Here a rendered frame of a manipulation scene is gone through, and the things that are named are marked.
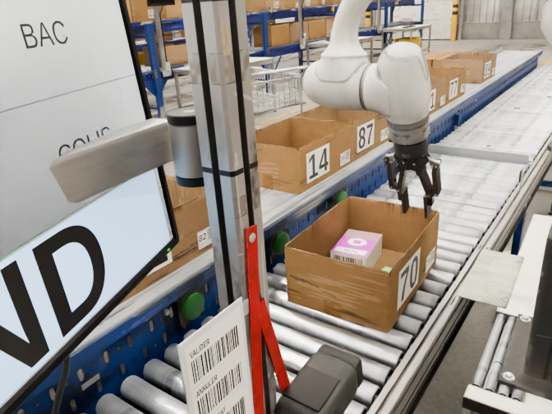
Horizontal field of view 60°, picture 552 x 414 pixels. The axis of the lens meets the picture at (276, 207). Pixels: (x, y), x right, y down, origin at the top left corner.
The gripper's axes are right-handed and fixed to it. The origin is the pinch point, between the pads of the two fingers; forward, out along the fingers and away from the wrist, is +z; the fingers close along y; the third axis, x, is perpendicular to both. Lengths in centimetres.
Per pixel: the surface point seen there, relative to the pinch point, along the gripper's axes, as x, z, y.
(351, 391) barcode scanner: -64, -28, 18
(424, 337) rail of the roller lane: -23.9, 20.5, 9.3
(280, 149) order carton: 19, 5, -56
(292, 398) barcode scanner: -69, -32, 13
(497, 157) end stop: 112, 69, -7
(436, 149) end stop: 112, 69, -36
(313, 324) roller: -33.1, 16.7, -15.8
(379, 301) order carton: -24.6, 10.6, -0.8
